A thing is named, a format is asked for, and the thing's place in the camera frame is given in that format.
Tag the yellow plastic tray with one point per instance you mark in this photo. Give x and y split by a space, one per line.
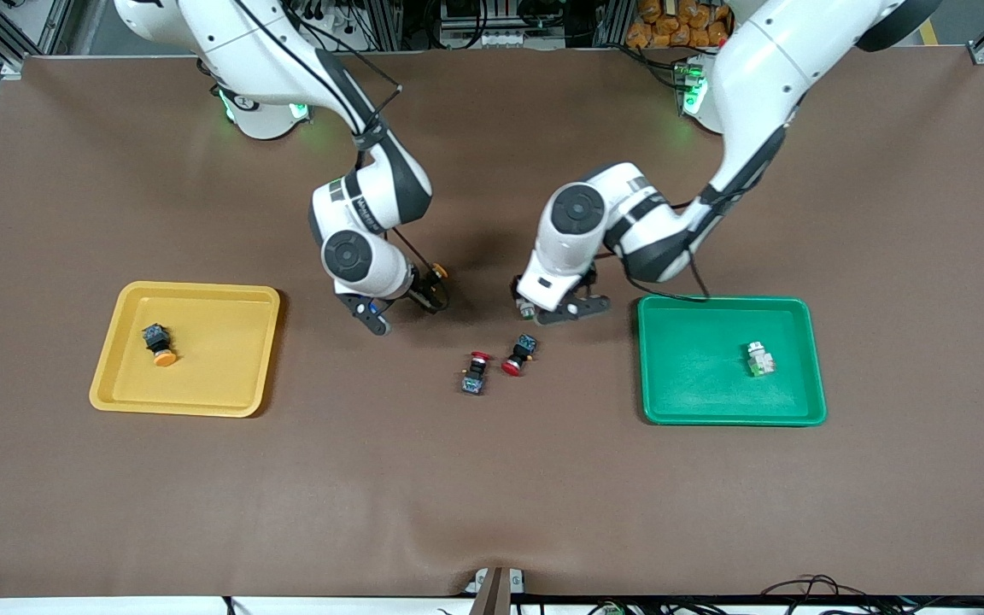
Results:
219 359

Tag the red mushroom push button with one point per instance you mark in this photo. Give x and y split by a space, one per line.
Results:
476 374
520 354

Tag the aluminium frame post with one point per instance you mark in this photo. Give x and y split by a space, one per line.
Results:
385 26
612 21

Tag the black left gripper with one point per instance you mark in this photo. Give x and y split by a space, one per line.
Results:
590 277

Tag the yellow push button switch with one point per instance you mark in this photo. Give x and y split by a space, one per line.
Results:
155 337
438 272

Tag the metal table edge bracket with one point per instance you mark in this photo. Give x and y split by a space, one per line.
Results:
492 589

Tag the brown table mat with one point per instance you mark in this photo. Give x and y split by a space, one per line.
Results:
492 478

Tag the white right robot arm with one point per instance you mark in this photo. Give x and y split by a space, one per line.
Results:
287 60

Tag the pile of orange bread rolls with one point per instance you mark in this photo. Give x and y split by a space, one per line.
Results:
671 26

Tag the white power strip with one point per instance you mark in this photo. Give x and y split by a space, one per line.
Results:
492 39

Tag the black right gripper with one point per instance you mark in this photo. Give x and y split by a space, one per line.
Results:
426 289

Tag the green plastic tray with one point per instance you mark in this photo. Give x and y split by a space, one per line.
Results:
697 367

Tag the green push button switch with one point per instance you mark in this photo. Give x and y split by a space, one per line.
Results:
761 359
526 309

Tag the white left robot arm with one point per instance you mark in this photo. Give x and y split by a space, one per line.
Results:
757 77

